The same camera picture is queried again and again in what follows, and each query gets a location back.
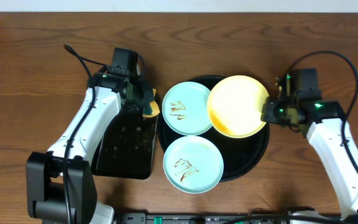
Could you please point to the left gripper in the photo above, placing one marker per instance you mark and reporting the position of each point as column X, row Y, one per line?
column 145, row 97

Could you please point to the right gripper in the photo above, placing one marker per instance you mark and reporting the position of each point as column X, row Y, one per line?
column 268, row 114

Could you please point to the green yellow sponge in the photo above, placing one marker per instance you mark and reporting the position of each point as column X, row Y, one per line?
column 151, row 110

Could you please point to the yellow plate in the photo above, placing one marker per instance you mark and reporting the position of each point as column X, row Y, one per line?
column 235, row 104

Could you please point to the light blue plate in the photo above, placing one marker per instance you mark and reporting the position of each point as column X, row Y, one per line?
column 193, row 164
column 184, row 108

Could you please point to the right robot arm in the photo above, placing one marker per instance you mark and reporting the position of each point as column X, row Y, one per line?
column 324, row 125

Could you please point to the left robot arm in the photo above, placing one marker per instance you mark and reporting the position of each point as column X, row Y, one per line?
column 60, row 184

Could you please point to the round black tray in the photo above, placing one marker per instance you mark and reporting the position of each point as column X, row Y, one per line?
column 240, row 156

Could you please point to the black rectangular tray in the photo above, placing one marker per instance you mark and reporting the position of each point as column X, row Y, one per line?
column 126, row 149

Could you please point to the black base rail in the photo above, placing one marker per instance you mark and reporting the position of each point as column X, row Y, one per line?
column 176, row 218

